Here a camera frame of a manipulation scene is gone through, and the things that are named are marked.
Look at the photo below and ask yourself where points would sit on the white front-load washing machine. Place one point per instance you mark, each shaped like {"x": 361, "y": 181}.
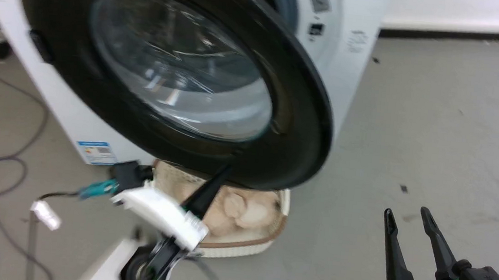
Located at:
{"x": 47, "y": 102}

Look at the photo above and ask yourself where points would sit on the small black floor scrap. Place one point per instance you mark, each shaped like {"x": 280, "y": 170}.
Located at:
{"x": 404, "y": 188}

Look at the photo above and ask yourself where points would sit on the blue white energy label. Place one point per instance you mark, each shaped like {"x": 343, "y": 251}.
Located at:
{"x": 97, "y": 153}

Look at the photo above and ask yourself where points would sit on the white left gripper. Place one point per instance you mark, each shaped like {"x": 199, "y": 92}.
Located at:
{"x": 158, "y": 211}

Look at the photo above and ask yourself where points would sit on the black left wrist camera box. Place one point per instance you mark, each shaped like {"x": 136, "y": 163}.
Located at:
{"x": 129, "y": 175}

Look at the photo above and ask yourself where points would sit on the white woven laundry basket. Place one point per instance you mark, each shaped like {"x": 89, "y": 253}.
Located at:
{"x": 239, "y": 249}

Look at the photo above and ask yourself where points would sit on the black round washer door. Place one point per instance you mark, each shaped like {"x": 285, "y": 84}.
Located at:
{"x": 298, "y": 131}

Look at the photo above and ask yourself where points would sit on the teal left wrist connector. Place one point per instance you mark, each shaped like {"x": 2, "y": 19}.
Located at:
{"x": 98, "y": 188}

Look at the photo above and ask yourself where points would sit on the clear glass door window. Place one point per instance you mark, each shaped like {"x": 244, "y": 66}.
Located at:
{"x": 179, "y": 60}

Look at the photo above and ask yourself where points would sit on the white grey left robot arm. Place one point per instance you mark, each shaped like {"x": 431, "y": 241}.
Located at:
{"x": 102, "y": 267}

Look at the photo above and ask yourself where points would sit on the beige plush cloth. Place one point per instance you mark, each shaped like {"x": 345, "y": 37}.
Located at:
{"x": 242, "y": 212}

